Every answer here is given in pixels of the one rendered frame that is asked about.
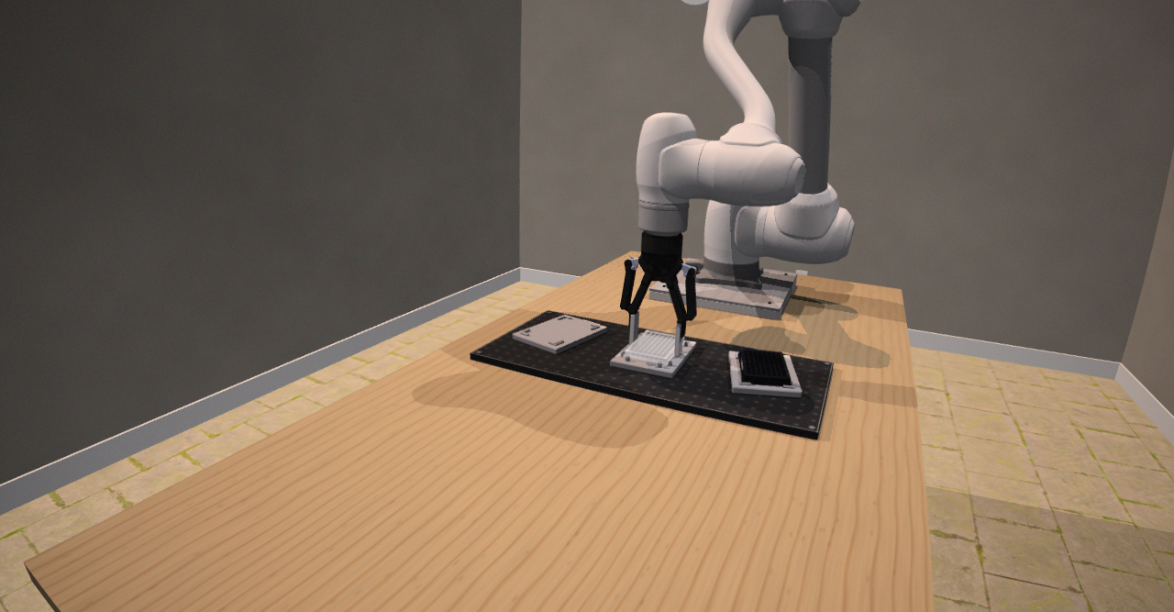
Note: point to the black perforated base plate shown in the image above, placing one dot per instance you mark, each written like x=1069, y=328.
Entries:
x=702, y=386

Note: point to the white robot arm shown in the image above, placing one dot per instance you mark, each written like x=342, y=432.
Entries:
x=749, y=167

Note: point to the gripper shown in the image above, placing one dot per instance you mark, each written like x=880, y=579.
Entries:
x=660, y=260

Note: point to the black well plate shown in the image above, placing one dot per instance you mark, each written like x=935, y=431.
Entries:
x=763, y=367

